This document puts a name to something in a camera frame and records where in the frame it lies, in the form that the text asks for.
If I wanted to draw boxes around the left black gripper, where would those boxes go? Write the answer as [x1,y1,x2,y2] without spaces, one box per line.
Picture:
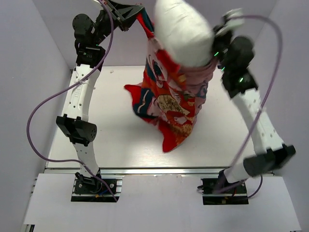
[91,0,142,46]

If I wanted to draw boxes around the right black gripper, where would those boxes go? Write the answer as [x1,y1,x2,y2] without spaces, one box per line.
[201,27,231,76]

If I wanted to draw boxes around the white pillow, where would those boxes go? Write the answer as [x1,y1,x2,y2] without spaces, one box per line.
[154,0,214,67]

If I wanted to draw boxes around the red pink patterned pillowcase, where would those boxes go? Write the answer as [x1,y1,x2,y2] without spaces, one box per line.
[125,12,217,153]

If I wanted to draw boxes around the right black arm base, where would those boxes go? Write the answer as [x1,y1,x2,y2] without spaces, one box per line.
[197,178,249,205]

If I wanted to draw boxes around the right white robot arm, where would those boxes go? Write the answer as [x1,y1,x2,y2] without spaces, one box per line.
[213,26,296,193]

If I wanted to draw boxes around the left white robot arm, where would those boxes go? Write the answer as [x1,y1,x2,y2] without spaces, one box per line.
[56,0,144,193]

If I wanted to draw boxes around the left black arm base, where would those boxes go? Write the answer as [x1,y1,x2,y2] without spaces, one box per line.
[71,177,122,203]

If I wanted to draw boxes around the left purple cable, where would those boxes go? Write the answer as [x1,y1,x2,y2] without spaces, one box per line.
[26,0,119,203]

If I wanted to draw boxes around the purple cable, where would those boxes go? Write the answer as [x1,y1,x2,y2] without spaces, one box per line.
[214,14,283,199]
[26,0,119,203]

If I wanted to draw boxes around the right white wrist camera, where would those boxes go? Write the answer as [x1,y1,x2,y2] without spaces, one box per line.
[223,8,244,30]

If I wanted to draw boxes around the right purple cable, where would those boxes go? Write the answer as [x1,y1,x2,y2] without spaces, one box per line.
[214,14,283,199]

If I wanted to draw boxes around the aluminium front rail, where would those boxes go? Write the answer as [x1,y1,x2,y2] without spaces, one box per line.
[44,166,275,176]

